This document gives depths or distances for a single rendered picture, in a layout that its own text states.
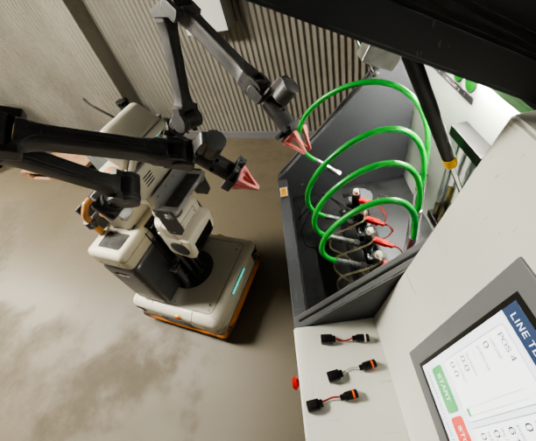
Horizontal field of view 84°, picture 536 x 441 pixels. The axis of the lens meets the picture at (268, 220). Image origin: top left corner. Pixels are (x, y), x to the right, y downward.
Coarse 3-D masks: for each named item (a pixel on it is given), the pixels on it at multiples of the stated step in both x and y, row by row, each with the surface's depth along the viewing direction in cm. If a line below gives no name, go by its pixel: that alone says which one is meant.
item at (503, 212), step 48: (528, 144) 34; (480, 192) 41; (528, 192) 34; (432, 240) 52; (480, 240) 41; (528, 240) 34; (432, 288) 53; (480, 288) 41; (384, 336) 73; (432, 432) 54
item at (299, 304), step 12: (288, 192) 122; (288, 204) 118; (288, 216) 114; (288, 228) 110; (288, 240) 106; (288, 252) 103; (288, 264) 100; (300, 264) 109; (300, 276) 96; (300, 288) 93; (300, 300) 91; (300, 312) 88
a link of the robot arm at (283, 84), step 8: (280, 80) 87; (288, 80) 88; (248, 88) 92; (256, 88) 91; (272, 88) 90; (280, 88) 87; (288, 88) 86; (296, 88) 88; (256, 96) 92; (264, 96) 92; (280, 96) 88; (288, 96) 88; (256, 104) 94; (280, 104) 91
